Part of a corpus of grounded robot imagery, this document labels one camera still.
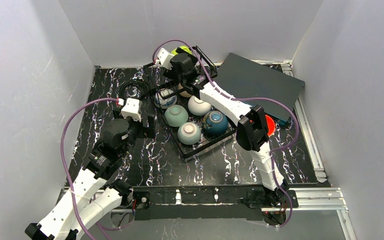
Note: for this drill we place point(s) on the pale green ceramic bowl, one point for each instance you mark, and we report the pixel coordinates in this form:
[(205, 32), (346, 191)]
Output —
[(176, 115)]

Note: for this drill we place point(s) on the glossy orange plastic bowl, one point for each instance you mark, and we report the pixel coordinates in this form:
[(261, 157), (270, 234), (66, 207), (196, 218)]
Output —
[(270, 125)]

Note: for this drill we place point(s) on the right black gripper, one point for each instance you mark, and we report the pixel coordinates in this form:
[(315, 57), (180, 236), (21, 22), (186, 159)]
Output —
[(171, 71)]

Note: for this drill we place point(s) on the white ribbed ceramic bowl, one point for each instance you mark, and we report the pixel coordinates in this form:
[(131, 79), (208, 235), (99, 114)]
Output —
[(198, 107)]

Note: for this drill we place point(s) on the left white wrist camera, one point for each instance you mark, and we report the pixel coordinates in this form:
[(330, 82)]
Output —
[(131, 108)]

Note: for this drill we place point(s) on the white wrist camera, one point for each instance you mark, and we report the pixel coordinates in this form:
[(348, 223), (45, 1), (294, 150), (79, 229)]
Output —
[(131, 108), (164, 58)]

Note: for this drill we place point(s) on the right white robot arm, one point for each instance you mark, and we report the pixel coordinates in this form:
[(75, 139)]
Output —
[(252, 130)]

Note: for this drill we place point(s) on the lime green square bowl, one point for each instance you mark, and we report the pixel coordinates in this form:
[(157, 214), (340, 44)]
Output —
[(178, 50)]

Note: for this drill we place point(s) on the grey teal network switch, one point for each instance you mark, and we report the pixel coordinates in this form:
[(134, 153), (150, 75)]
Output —
[(244, 78)]

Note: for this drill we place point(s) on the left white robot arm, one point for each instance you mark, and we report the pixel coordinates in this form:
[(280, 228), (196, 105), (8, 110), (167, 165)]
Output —
[(91, 196)]

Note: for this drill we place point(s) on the green lined ceramic bowl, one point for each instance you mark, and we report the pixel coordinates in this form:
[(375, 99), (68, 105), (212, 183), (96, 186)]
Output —
[(189, 133)]

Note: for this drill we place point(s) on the blue white patterned bowl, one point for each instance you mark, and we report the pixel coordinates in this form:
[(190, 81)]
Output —
[(162, 99)]

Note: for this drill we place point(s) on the black wire dish rack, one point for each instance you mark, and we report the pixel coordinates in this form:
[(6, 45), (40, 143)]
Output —
[(208, 142)]

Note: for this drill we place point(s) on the beige ceramic bowl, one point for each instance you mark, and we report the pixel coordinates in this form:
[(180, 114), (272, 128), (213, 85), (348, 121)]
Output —
[(183, 92)]

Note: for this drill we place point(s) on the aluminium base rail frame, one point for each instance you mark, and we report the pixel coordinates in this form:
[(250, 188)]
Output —
[(237, 202)]

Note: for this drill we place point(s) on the dark blue glazed bowl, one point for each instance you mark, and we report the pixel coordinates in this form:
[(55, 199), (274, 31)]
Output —
[(215, 123)]

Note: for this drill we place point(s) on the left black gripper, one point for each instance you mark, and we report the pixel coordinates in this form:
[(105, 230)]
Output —
[(148, 125)]

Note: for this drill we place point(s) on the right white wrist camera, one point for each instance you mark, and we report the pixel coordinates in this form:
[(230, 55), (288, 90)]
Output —
[(164, 58)]

